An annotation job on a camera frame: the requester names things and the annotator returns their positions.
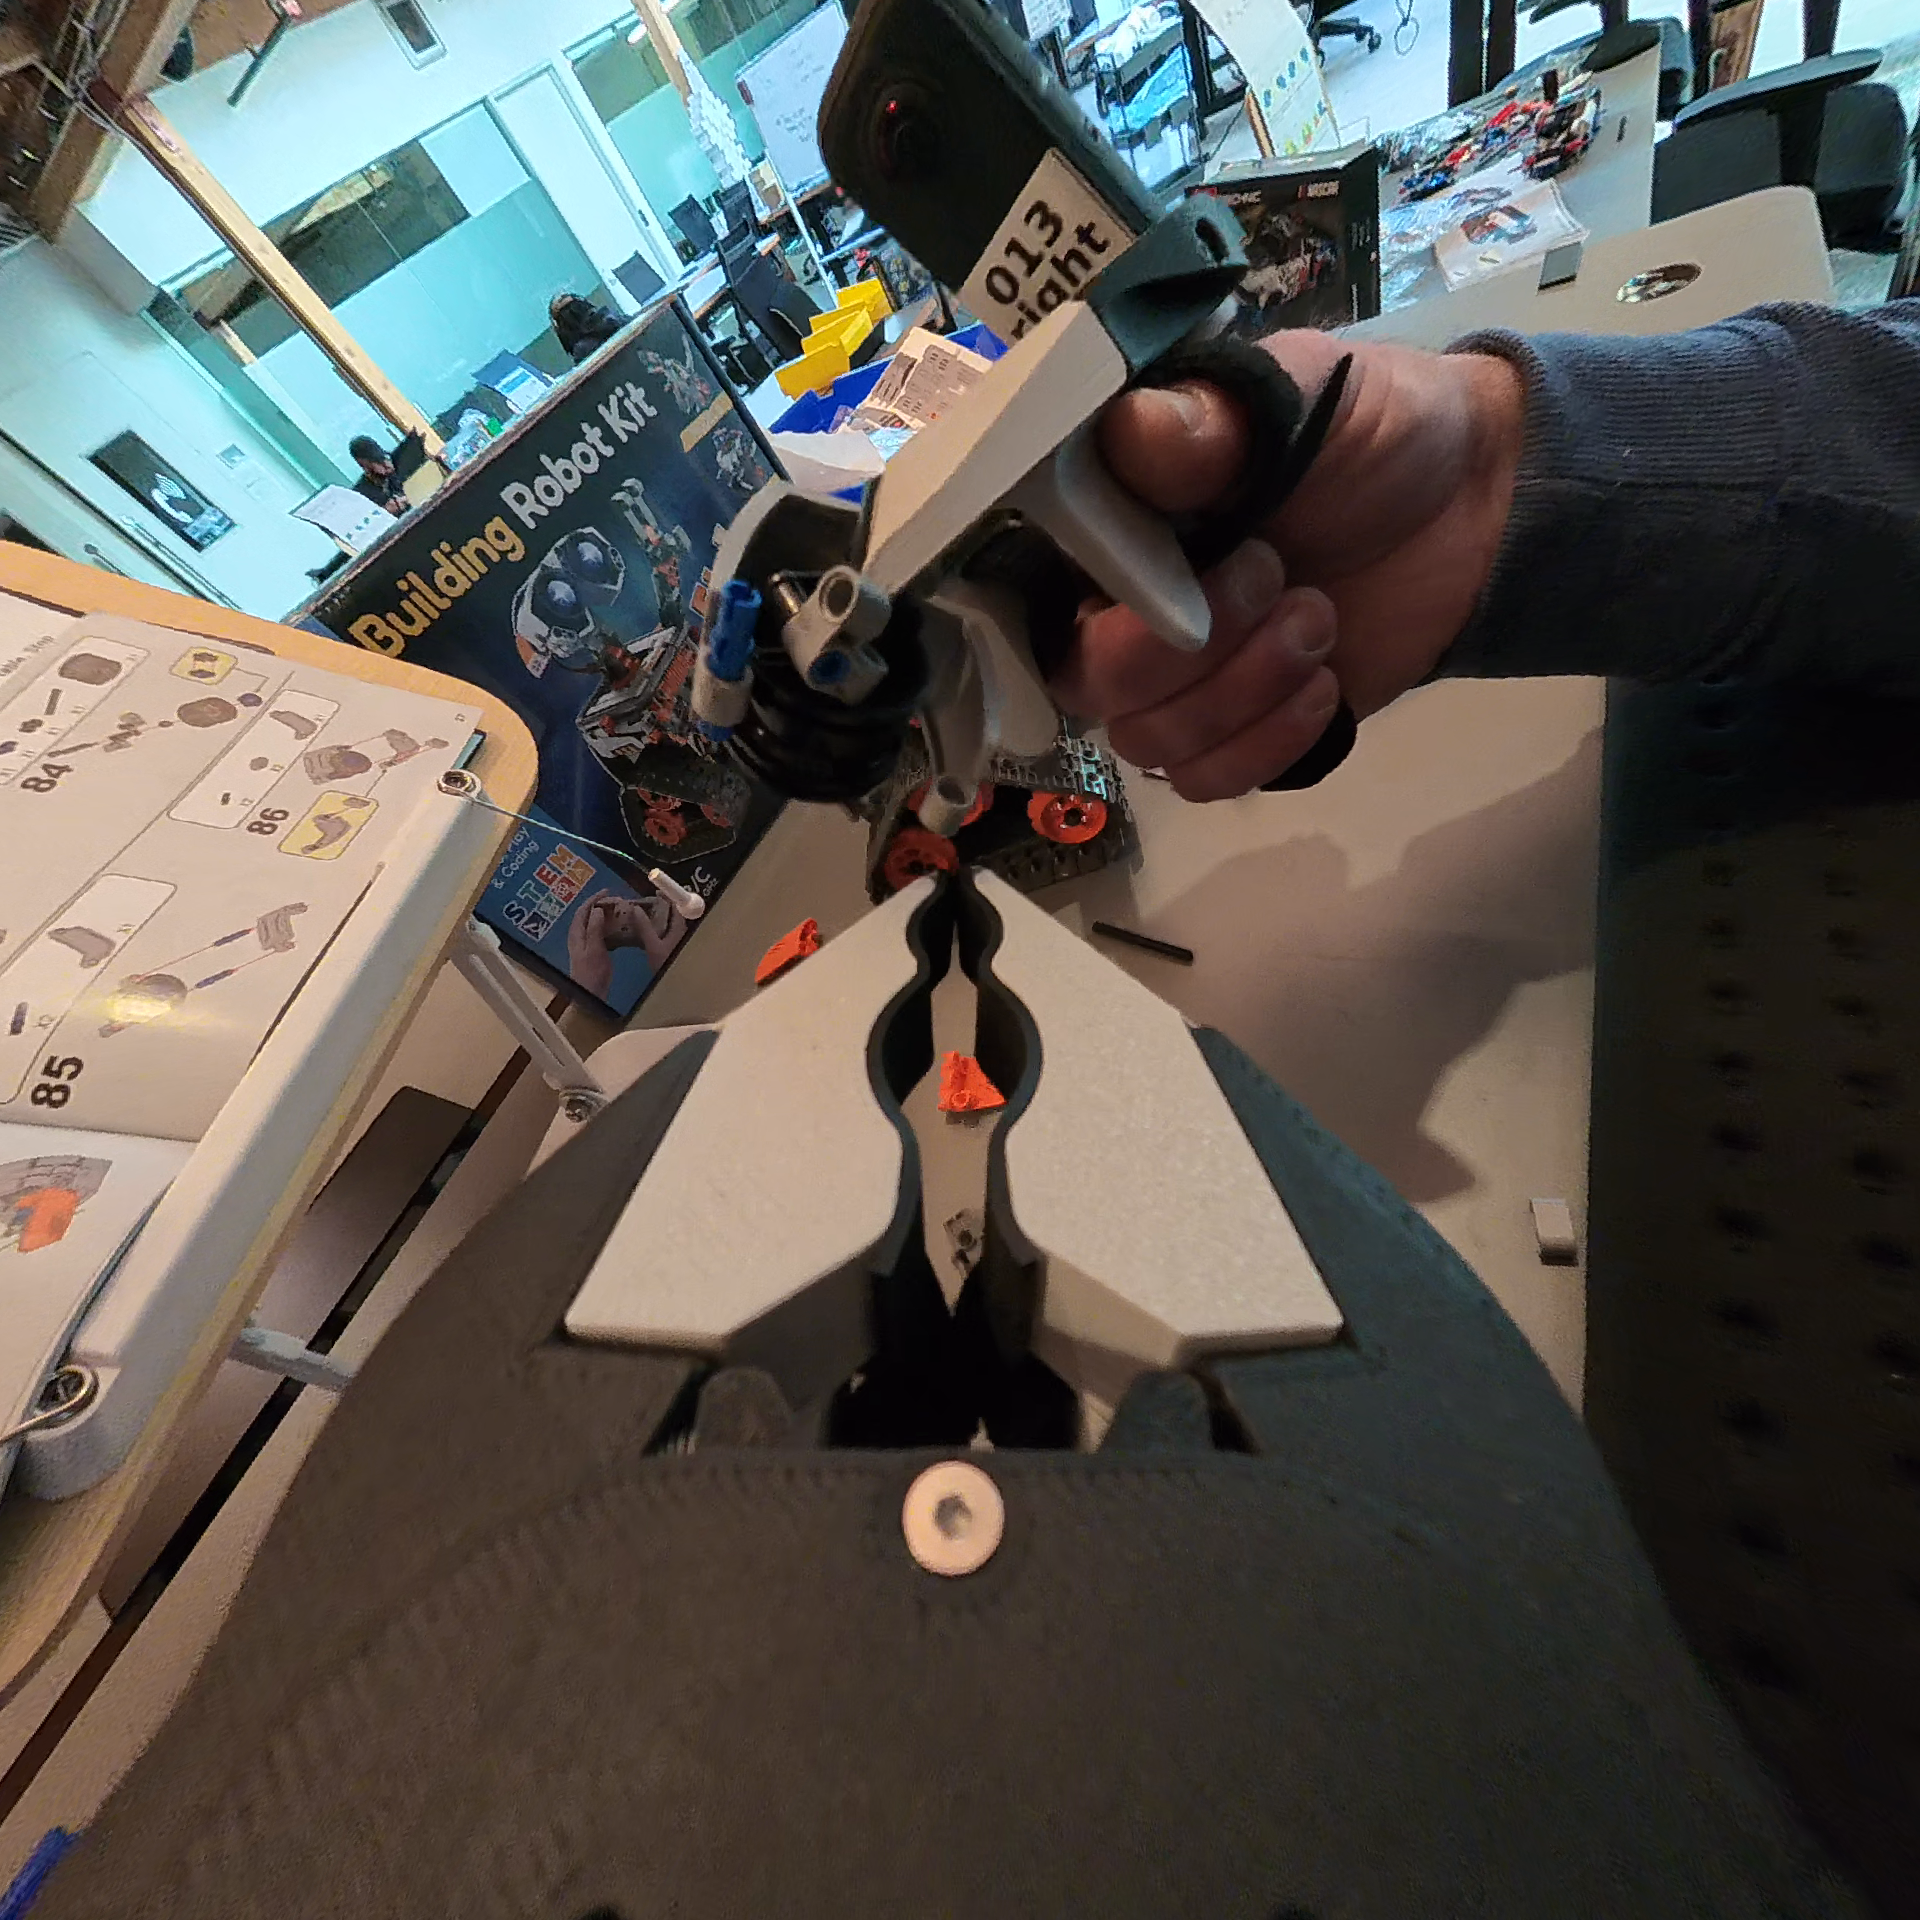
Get black toy car box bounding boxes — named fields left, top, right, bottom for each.
left=1185, top=141, right=1385, bottom=336

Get person's right hand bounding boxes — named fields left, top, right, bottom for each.
left=1050, top=327, right=1530, bottom=807

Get white office table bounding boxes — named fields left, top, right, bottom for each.
left=1341, top=183, right=1839, bottom=362

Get whiteboard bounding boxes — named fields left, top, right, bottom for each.
left=735, top=0, right=853, bottom=156

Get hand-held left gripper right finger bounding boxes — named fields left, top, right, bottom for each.
left=966, top=871, right=1346, bottom=1375

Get white printed pamphlet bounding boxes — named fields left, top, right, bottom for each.
left=853, top=330, right=981, bottom=436

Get person's right forearm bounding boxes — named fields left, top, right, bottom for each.
left=1441, top=299, right=1920, bottom=695

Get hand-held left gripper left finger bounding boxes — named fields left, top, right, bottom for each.
left=564, top=874, right=941, bottom=1353

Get grey black toy assembly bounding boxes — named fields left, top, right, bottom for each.
left=690, top=477, right=1086, bottom=841

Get black office chair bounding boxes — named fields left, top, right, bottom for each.
left=1668, top=47, right=1911, bottom=249

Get white flip chart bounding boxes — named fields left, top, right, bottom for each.
left=1201, top=0, right=1338, bottom=153

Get white wooden book stand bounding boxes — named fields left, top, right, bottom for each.
left=0, top=539, right=711, bottom=1705

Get stacked yellow plastic bins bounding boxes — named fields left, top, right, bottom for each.
left=773, top=275, right=897, bottom=403

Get toy instruction booklet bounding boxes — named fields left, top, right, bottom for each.
left=0, top=591, right=490, bottom=1298

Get printed paper booklet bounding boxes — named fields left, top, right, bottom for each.
left=1430, top=187, right=1588, bottom=291

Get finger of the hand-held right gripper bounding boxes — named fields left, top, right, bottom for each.
left=857, top=297, right=1217, bottom=656
left=930, top=511, right=1087, bottom=775

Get wall poster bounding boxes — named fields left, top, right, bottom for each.
left=87, top=429, right=237, bottom=553

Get robot kit box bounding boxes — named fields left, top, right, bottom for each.
left=292, top=292, right=805, bottom=1024

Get grey orange tracked toy robot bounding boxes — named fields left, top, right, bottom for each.
left=861, top=719, right=1137, bottom=905

